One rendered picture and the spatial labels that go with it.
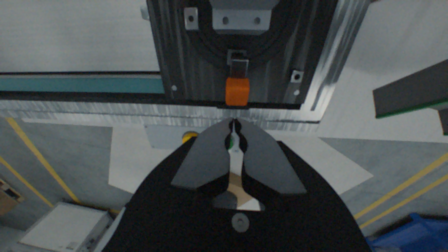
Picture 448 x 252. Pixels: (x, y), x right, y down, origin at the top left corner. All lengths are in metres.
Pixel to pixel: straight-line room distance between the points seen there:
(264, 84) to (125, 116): 0.28
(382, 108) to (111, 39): 0.45
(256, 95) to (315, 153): 0.35
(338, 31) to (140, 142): 0.55
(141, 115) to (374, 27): 0.50
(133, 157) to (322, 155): 0.67
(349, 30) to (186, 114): 0.28
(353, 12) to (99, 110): 0.46
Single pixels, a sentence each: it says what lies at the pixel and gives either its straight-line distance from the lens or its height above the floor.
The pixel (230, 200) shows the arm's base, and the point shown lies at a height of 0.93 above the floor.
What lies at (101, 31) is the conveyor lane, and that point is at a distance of 0.36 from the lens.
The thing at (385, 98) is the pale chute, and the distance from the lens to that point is 0.27.
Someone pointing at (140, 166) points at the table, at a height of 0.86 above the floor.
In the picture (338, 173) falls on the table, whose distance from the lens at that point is 0.64.
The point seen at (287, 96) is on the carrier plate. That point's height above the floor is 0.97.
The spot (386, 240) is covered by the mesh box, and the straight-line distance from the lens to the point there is 4.80.
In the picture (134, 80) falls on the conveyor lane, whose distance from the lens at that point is 0.29.
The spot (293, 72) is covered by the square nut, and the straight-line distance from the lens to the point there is 0.21.
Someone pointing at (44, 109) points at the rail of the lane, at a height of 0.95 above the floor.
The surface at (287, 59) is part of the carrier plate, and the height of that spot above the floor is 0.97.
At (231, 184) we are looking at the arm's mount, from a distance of 0.48.
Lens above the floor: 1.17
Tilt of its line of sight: 59 degrees down
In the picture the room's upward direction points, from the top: 173 degrees counter-clockwise
